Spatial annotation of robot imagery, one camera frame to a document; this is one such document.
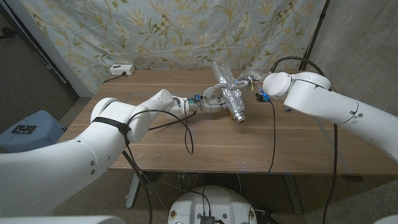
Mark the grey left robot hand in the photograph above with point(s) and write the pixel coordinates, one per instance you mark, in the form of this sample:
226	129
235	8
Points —
214	104

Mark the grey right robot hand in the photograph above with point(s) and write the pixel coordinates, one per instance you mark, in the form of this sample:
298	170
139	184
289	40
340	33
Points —
248	82

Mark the aluminum foil roll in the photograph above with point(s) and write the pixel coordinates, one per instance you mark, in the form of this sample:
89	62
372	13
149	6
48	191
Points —
233	99

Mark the white robot shoulder cover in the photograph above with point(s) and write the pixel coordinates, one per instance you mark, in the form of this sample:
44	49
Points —
62	220

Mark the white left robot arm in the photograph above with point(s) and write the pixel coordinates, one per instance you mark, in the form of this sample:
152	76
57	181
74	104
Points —
62	174

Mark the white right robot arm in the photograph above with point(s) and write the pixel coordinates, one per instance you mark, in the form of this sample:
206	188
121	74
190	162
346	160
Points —
329	99

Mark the grey binder clip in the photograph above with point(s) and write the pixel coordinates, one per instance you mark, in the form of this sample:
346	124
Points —
286	109

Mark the floral printed backdrop cloth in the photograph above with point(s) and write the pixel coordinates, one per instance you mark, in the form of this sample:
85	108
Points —
186	31

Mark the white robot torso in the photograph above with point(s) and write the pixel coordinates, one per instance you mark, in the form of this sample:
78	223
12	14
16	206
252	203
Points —
214	202

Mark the white power strip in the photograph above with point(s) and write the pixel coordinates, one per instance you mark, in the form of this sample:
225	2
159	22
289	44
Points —
119	69

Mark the black hub on torso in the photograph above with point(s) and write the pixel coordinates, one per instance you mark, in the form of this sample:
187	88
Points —
207	219

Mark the grey metal table leg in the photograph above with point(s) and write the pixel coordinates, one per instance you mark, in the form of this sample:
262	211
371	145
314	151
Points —
133	189
293	196

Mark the blue grey storage bin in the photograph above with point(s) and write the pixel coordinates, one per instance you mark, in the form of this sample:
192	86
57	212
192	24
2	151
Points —
40	124

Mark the black card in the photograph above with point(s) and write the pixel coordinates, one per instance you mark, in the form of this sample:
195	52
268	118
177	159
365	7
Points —
24	129

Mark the black round knob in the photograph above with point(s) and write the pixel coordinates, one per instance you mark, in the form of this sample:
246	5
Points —
7	32

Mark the black backdrop frame pole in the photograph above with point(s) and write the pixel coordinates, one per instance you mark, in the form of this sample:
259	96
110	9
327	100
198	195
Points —
313	37

